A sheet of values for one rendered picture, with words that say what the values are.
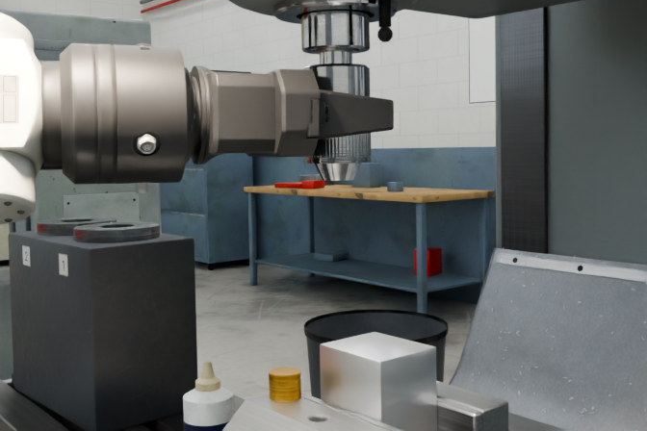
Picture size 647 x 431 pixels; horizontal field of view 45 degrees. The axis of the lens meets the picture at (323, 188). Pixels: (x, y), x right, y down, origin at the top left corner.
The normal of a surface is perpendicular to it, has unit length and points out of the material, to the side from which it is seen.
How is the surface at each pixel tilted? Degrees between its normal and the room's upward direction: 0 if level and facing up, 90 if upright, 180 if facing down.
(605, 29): 90
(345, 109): 90
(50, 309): 90
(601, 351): 63
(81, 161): 129
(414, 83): 90
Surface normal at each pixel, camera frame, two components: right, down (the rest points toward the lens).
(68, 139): -0.47, 0.33
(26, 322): -0.75, 0.05
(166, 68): 0.25, -0.56
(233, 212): 0.62, 0.03
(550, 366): -0.72, -0.40
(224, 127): 0.31, 0.04
